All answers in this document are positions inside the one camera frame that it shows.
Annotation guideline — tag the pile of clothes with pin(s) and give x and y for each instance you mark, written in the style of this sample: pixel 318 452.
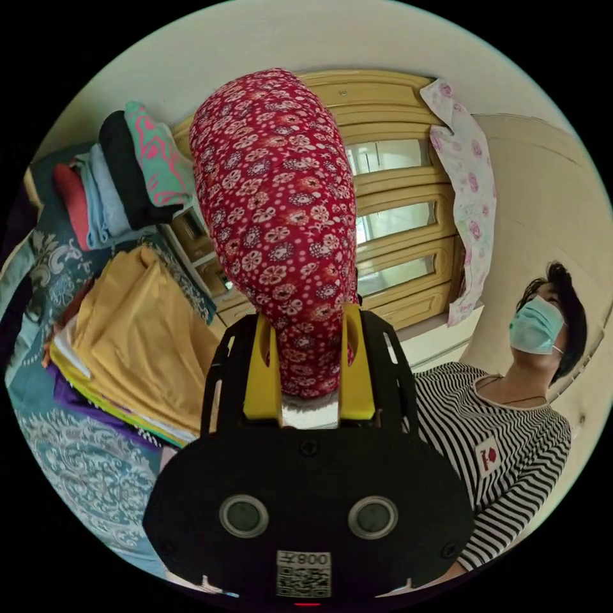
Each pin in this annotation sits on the pile of clothes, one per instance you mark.
pixel 129 172
pixel 139 345

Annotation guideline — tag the yellow wooden cupboard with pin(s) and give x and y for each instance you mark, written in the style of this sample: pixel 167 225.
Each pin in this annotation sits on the yellow wooden cupboard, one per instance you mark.
pixel 402 225

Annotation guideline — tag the red floral sleeveless jacket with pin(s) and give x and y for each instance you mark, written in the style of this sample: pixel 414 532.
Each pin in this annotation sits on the red floral sleeveless jacket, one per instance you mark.
pixel 278 206

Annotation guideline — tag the white pink floral cloth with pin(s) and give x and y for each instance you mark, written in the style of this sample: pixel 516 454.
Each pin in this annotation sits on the white pink floral cloth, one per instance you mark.
pixel 467 201

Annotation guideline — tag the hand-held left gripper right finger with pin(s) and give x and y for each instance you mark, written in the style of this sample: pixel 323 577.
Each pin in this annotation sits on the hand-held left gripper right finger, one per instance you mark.
pixel 358 383

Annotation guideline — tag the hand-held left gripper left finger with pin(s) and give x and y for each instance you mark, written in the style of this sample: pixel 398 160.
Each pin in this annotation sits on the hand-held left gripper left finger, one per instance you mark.
pixel 261 383

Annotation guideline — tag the person's body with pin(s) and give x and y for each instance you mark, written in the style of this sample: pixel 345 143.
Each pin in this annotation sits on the person's body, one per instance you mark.
pixel 507 421

